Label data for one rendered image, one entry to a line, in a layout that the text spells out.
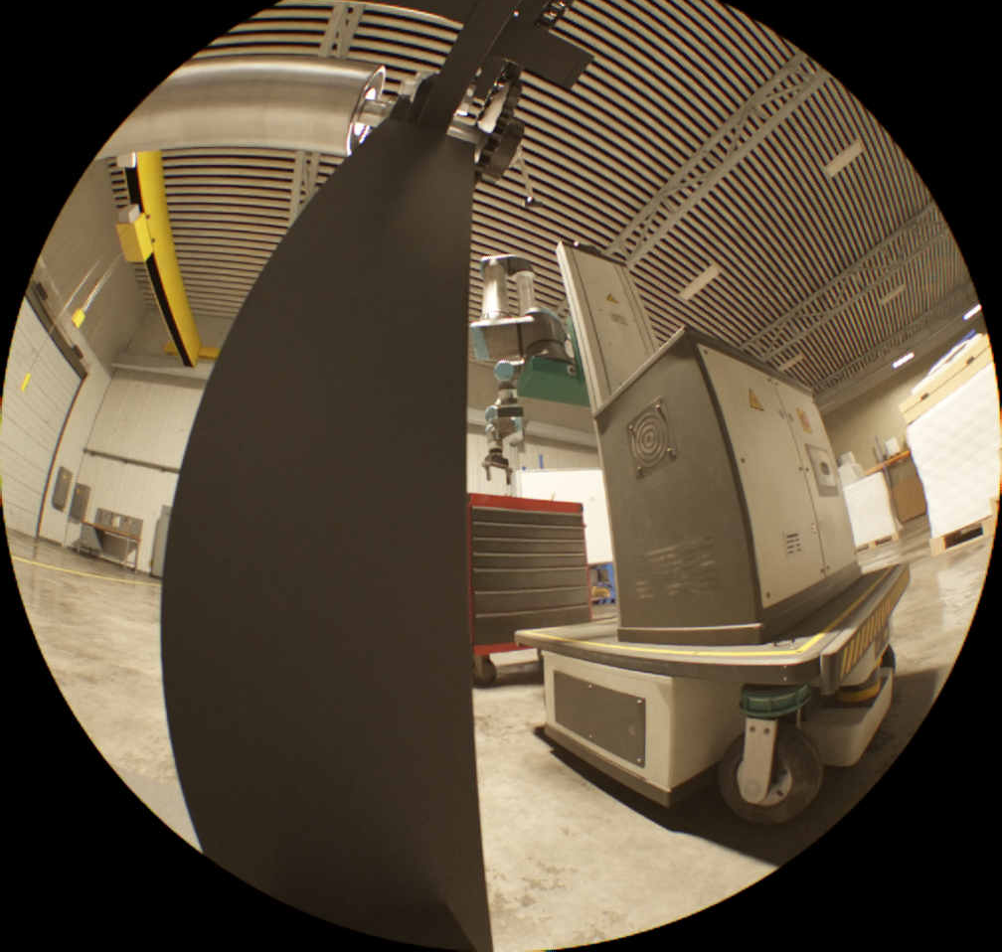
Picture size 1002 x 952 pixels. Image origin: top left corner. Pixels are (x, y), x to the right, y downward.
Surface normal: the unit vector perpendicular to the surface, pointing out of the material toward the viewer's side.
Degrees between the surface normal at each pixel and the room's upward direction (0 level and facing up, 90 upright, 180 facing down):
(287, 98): 160
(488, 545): 90
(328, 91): 149
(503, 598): 90
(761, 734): 90
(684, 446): 90
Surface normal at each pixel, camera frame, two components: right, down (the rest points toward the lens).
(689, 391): -0.95, -0.09
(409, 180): 0.44, -0.37
